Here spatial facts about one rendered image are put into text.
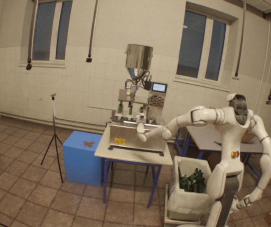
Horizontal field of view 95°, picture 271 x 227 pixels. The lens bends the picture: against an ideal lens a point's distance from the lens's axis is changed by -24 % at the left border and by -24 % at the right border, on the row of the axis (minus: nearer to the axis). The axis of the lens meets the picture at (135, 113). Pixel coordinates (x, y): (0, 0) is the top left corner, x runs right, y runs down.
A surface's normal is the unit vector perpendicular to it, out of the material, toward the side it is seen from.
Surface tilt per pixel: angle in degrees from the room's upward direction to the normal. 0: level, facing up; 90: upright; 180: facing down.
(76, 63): 90
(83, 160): 90
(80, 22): 90
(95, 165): 90
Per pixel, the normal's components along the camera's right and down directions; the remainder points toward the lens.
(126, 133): -0.02, 0.33
